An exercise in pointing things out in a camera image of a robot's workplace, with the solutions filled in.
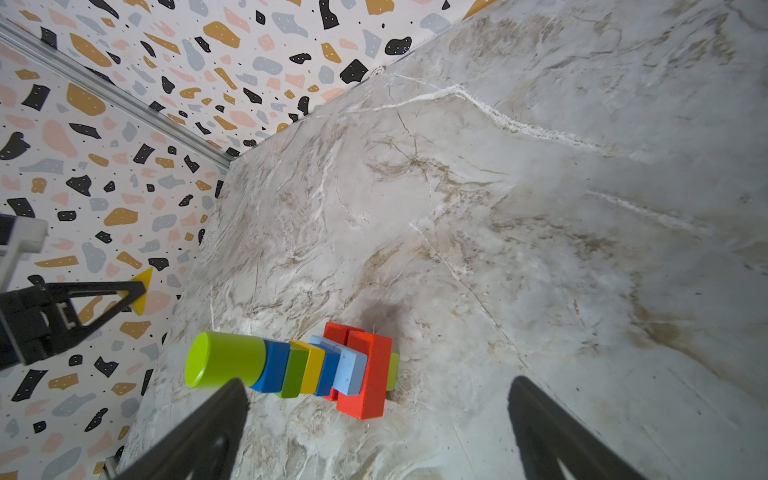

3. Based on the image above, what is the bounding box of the light blue rectangular block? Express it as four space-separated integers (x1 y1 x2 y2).
310 336 367 396

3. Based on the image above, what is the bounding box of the left wall corner aluminium post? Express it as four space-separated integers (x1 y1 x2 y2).
1 17 235 169

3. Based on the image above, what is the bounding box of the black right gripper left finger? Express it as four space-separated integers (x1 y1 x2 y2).
117 379 248 480

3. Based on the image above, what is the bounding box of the yellow arch block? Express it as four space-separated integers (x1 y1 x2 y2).
129 266 154 317

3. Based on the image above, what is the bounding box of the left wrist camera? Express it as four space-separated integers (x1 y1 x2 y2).
0 214 49 293

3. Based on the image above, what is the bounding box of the lime green block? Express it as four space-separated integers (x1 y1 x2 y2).
386 352 400 392

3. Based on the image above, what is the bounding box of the dark blue cube block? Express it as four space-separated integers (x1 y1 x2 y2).
251 339 290 393

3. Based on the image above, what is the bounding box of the green cylinder block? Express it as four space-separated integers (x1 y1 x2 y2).
184 331 267 388

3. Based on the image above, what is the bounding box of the yellow small cube block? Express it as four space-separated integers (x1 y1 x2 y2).
290 340 326 395

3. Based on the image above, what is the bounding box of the dark blue cube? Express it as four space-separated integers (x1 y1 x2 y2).
315 345 340 397

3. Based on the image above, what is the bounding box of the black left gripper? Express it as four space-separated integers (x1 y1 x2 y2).
1 280 146 369

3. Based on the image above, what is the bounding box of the green letter cube block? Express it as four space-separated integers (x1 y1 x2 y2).
277 346 309 399

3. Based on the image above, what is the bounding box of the red rectangular block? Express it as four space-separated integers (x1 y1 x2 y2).
323 322 367 401
336 331 392 420

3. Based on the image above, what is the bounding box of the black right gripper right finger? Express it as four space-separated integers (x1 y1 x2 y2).
508 376 642 479

